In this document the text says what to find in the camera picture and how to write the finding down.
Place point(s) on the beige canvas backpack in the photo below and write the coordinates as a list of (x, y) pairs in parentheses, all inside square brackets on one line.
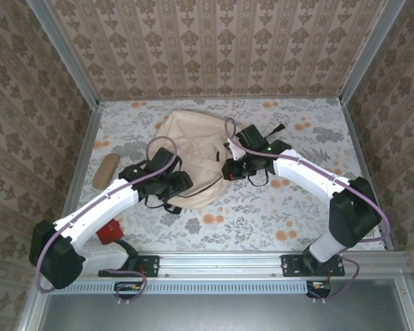
[(193, 138)]

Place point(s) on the brown glasses case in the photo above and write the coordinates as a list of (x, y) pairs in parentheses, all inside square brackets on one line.
[(105, 170)]

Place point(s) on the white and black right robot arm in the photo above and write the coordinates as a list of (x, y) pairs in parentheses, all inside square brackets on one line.
[(303, 179)]

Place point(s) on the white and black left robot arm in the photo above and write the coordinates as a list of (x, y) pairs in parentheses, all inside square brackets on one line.
[(100, 210)]

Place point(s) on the red box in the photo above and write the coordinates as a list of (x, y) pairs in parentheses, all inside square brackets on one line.
[(109, 232)]

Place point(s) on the floral table cover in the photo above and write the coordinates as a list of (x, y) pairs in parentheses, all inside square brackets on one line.
[(279, 245)]

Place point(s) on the grey metal panel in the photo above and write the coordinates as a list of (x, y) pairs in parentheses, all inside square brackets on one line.
[(221, 313)]

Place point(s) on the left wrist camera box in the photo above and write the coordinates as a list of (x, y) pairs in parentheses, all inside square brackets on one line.
[(165, 159)]

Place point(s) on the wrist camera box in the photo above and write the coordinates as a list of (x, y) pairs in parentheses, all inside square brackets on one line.
[(252, 136), (165, 159)]

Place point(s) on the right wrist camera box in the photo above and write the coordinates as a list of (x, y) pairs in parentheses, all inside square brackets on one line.
[(252, 136)]

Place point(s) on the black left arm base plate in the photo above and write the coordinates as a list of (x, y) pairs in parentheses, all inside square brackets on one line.
[(152, 265)]

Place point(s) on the aluminium left side rail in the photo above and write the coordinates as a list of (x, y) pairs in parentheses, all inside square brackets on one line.
[(89, 138)]

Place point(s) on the aluminium back rail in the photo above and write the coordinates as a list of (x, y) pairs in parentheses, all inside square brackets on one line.
[(158, 99)]

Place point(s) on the aluminium mounting rail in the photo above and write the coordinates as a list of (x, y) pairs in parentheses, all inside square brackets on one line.
[(221, 263)]

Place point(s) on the aluminium right side rail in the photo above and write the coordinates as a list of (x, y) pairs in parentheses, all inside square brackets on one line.
[(356, 145)]

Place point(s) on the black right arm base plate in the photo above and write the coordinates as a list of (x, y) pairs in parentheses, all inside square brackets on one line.
[(290, 265)]

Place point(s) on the aluminium right frame post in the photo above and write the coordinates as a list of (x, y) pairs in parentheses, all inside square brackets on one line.
[(371, 51)]

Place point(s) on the aluminium frame post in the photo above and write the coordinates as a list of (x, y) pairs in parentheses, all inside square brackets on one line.
[(62, 51), (371, 51)]

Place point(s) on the aluminium left frame post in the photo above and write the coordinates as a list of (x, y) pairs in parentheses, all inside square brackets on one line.
[(62, 51)]

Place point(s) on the aluminium left lower frame bar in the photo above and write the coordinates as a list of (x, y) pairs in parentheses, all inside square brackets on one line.
[(29, 313)]

